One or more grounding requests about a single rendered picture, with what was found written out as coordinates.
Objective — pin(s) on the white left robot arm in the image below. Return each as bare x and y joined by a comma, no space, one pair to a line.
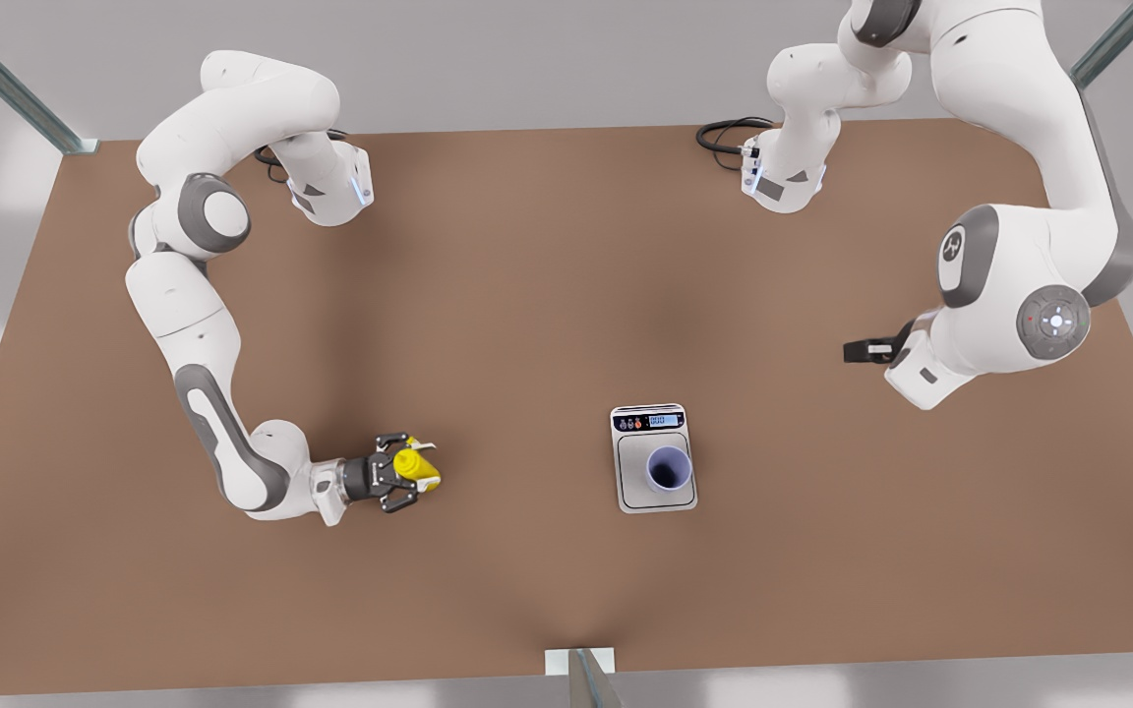
1009,285

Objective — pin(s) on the silver frame post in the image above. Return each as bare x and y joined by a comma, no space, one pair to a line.
1117,39
588,678
6,84

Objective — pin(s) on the yellow sauce bottle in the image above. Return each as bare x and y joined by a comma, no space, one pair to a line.
416,465

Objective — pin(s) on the lavender cup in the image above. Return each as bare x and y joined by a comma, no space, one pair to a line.
669,469

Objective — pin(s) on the silver kitchen scale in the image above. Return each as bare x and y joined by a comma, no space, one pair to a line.
652,458

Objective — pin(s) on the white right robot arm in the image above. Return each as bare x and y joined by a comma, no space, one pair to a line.
195,317

